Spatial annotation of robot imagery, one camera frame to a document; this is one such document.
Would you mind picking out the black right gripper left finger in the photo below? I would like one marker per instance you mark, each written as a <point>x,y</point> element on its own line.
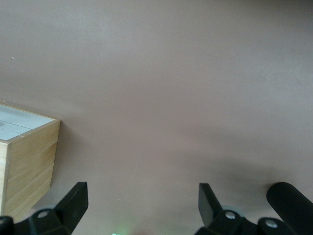
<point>71,208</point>

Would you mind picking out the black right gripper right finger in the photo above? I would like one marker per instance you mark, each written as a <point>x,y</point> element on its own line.
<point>210,210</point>

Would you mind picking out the light wooden drawer cabinet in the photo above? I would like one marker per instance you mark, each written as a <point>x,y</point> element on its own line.
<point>29,166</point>

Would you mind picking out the brown table cover sheet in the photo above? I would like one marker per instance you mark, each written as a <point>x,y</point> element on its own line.
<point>171,73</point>

